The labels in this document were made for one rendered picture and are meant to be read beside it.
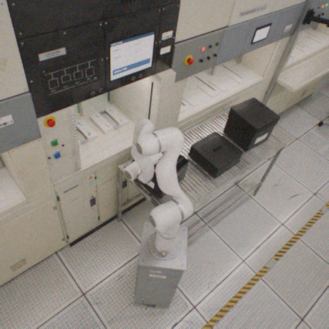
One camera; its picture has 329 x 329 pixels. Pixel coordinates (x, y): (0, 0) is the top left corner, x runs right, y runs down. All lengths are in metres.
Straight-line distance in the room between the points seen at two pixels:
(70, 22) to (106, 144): 0.99
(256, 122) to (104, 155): 1.15
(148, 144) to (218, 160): 0.99
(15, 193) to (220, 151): 1.40
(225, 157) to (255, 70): 1.27
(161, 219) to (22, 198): 0.91
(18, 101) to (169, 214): 0.87
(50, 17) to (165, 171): 0.80
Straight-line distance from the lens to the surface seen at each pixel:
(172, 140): 1.39
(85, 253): 2.72
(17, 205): 2.02
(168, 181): 1.45
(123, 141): 2.25
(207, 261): 2.77
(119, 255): 2.70
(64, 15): 1.47
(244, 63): 3.36
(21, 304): 2.66
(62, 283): 2.65
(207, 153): 2.27
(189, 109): 2.60
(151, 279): 2.05
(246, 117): 2.44
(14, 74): 1.48
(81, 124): 2.33
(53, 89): 1.59
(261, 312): 2.76
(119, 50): 1.69
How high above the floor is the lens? 2.45
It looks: 48 degrees down
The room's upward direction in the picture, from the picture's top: 10 degrees clockwise
